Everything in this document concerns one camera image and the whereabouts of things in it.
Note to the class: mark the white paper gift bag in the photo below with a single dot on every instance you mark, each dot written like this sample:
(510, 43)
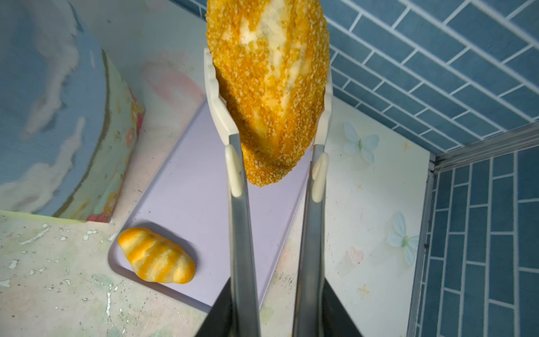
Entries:
(69, 121)

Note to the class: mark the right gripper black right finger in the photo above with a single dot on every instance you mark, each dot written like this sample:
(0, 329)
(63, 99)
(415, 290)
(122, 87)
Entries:
(336, 321)

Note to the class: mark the striped long bun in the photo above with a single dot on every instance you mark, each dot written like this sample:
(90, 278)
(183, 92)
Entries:
(156, 259)

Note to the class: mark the oval seeded loaf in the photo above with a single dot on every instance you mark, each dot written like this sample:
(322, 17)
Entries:
(272, 60)

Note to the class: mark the metal kitchen tongs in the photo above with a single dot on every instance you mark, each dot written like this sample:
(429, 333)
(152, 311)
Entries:
(307, 319)

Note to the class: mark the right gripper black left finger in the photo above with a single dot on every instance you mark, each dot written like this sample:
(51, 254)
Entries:
(218, 322)

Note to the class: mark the lavender plastic tray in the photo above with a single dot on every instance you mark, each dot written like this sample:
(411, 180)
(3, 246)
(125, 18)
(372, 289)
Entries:
(187, 203)

